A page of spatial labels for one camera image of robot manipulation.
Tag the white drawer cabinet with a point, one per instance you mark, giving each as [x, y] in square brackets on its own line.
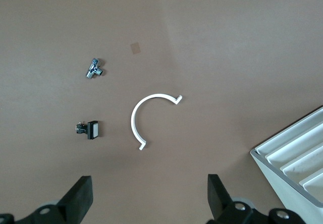
[277, 191]

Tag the chrome tee pipe fitting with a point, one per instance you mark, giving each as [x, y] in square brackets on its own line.
[94, 68]

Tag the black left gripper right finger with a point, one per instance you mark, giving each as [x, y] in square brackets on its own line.
[217, 196]

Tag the black switch with white face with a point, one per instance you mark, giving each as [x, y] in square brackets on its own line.
[93, 130]

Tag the brown tape patch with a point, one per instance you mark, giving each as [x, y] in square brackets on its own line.
[135, 48]

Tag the white curved plastic bracket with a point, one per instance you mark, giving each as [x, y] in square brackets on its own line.
[133, 119]

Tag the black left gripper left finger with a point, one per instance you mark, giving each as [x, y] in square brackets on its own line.
[80, 196]

